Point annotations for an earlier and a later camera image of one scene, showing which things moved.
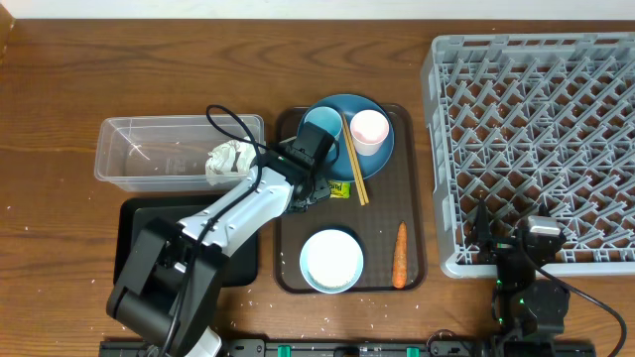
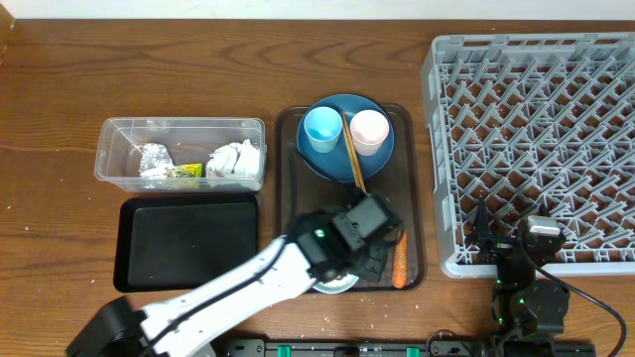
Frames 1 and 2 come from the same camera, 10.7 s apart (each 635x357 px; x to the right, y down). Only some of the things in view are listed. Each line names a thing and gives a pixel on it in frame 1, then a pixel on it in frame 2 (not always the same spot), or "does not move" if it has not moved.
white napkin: (229, 160) does not move
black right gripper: (480, 232) does not move
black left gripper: (301, 209) → (377, 279)
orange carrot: (400, 262) does not move
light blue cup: (327, 119) does not move
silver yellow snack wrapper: (339, 189) → (158, 172)
